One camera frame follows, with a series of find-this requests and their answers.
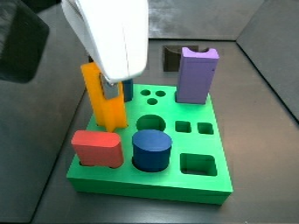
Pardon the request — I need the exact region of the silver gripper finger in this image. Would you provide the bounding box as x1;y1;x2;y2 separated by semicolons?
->
101;75;119;100

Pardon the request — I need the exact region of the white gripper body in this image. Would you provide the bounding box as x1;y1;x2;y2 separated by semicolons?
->
60;0;149;83

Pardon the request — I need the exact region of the yellow star-shaped peg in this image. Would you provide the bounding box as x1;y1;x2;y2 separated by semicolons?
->
81;62;127;132

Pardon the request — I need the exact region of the green shape-sorting board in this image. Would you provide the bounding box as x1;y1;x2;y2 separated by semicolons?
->
67;84;233;205

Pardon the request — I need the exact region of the tall blue hexagonal peg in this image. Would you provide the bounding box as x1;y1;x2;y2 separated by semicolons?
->
123;80;134;102

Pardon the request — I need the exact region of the red rounded block peg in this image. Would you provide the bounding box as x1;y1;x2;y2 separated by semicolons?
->
71;130;125;168

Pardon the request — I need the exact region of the short blue cylinder peg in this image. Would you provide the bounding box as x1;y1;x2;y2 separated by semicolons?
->
133;129;173;172

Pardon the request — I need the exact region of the purple notched rectangular peg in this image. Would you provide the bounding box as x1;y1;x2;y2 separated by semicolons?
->
175;47;221;104

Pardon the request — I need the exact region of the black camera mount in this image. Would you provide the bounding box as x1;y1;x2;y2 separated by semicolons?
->
0;0;50;83

